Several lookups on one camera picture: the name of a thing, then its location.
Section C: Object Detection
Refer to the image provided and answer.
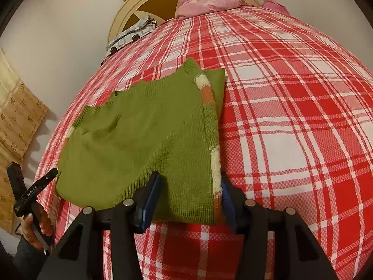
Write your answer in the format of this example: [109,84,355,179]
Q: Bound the pink pillow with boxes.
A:
[176,0,247,19]

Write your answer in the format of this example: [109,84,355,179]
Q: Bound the grey patterned folded cloth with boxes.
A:
[105,15,158,58]

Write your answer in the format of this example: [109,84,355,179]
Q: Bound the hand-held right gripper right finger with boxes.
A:
[220,178,338,280]

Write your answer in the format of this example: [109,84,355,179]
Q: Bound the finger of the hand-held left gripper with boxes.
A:
[6,162,25,203]
[38,168,59,186]

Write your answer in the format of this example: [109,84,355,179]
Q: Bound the green striped knit sweater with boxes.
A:
[54,58,228,226]

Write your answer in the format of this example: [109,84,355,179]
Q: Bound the pink cloth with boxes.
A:
[262,0,292,16]

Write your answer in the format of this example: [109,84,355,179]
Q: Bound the person's left forearm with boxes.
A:
[12,235,48,280]

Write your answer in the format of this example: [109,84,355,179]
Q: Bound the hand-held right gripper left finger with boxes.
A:
[38,171,162,280]

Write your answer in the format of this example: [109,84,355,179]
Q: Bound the cream wooden headboard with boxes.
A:
[108,0,261,46]

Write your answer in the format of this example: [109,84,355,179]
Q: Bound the bed with red plaid sheet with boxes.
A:
[38,4,373,280]

